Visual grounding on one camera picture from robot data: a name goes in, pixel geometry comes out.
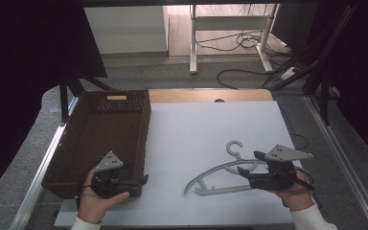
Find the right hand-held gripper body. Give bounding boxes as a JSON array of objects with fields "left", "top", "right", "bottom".
[{"left": 248, "top": 144, "right": 314, "bottom": 192}]

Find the white power strip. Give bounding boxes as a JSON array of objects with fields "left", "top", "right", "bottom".
[{"left": 280, "top": 66, "right": 299, "bottom": 81}]

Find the thin black cable loop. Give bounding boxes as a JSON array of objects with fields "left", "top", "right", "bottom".
[{"left": 279, "top": 106, "right": 310, "bottom": 151}]

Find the white metal desk frame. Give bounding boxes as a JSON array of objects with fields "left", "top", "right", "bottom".
[{"left": 189, "top": 4, "right": 281, "bottom": 76}]

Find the aluminium rail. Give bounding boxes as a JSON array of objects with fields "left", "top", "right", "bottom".
[
  {"left": 304, "top": 94, "right": 368, "bottom": 230},
  {"left": 9, "top": 95, "right": 80, "bottom": 230}
]

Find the long black floor cable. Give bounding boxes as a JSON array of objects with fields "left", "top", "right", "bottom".
[{"left": 216, "top": 68, "right": 271, "bottom": 90}]

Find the grey plastic clothes hanger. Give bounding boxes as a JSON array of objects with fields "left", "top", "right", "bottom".
[{"left": 183, "top": 140, "right": 270, "bottom": 196}]

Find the black metal stand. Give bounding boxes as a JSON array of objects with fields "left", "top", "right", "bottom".
[
  {"left": 269, "top": 3, "right": 358, "bottom": 127},
  {"left": 57, "top": 75, "right": 113, "bottom": 125}
]

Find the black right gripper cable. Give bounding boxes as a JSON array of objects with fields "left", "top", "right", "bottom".
[{"left": 294, "top": 166, "right": 316, "bottom": 192}]

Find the brown wicker basket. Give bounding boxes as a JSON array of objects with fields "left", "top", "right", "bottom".
[{"left": 41, "top": 89, "right": 152, "bottom": 200}]

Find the tangle of black floor cables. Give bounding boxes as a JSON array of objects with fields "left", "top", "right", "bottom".
[{"left": 195, "top": 29, "right": 293, "bottom": 56}]

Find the white sheet table cover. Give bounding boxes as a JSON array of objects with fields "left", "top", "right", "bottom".
[{"left": 54, "top": 101, "right": 305, "bottom": 228}]

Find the white cabinet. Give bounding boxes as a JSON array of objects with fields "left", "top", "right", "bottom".
[{"left": 82, "top": 5, "right": 171, "bottom": 56}]

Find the black curtain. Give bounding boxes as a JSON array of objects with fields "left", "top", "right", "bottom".
[
  {"left": 312, "top": 0, "right": 368, "bottom": 161},
  {"left": 0, "top": 0, "right": 108, "bottom": 206}
]

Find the person's right hand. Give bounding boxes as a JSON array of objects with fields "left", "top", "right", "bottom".
[{"left": 268, "top": 170, "right": 316, "bottom": 212}]

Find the person's left hand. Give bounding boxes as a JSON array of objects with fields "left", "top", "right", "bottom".
[{"left": 77, "top": 168, "right": 131, "bottom": 225}]

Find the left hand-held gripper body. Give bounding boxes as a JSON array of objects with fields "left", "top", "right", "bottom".
[{"left": 90, "top": 150, "right": 143, "bottom": 198}]

